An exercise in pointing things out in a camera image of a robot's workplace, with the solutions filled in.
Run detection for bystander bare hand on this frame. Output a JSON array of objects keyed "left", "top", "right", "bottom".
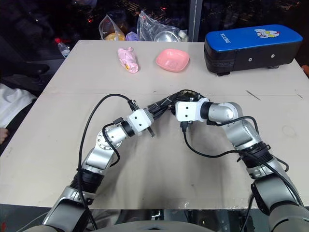
[{"left": 0, "top": 127, "right": 9, "bottom": 145}]

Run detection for clear crumpled plastic bag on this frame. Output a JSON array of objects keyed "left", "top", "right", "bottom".
[{"left": 137, "top": 10, "right": 189, "bottom": 43}]

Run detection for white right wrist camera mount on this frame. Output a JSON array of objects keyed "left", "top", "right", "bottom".
[{"left": 175, "top": 97, "right": 210, "bottom": 122}]

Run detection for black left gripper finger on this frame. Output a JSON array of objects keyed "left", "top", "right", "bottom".
[
  {"left": 153, "top": 109, "right": 171, "bottom": 120},
  {"left": 150, "top": 104, "right": 170, "bottom": 116}
]

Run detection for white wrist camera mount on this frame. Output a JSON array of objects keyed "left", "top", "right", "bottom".
[
  {"left": 127, "top": 108, "right": 154, "bottom": 134},
  {"left": 175, "top": 97, "right": 210, "bottom": 122}
]

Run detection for grey metal pillar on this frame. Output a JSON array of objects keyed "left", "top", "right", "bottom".
[{"left": 189, "top": 0, "right": 204, "bottom": 43}]

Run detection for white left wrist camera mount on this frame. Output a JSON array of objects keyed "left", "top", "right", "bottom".
[{"left": 127, "top": 108, "right": 154, "bottom": 134}]

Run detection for clear bag with yellow fruit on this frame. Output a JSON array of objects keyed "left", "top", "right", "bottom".
[{"left": 98, "top": 14, "right": 127, "bottom": 41}]

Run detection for pink plastic bowl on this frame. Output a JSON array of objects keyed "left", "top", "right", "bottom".
[{"left": 155, "top": 48, "right": 191, "bottom": 73}]

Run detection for white cloth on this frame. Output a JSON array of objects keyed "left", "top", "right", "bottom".
[{"left": 0, "top": 83, "right": 38, "bottom": 129}]

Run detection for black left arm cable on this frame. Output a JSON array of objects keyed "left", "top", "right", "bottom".
[{"left": 76, "top": 93, "right": 139, "bottom": 230}]

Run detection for black checked zipper pouch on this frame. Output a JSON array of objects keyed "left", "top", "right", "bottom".
[{"left": 147, "top": 89, "right": 202, "bottom": 119}]

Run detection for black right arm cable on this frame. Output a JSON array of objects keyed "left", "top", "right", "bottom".
[{"left": 180, "top": 116, "right": 305, "bottom": 232}]

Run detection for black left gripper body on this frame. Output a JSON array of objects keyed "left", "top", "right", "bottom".
[{"left": 144, "top": 106, "right": 156, "bottom": 139}]

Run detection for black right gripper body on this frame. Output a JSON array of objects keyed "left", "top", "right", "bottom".
[{"left": 168, "top": 101, "right": 180, "bottom": 120}]

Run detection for steel bowl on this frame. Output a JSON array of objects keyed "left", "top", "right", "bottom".
[{"left": 154, "top": 29, "right": 181, "bottom": 43}]

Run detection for red-capped plastic water bottle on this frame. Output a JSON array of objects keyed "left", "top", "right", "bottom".
[{"left": 54, "top": 38, "right": 72, "bottom": 59}]

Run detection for blue-topped black box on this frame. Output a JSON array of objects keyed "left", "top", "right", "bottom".
[{"left": 203, "top": 23, "right": 304, "bottom": 77}]

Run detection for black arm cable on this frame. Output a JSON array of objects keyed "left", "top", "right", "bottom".
[
  {"left": 76, "top": 93, "right": 139, "bottom": 230},
  {"left": 180, "top": 116, "right": 305, "bottom": 232}
]

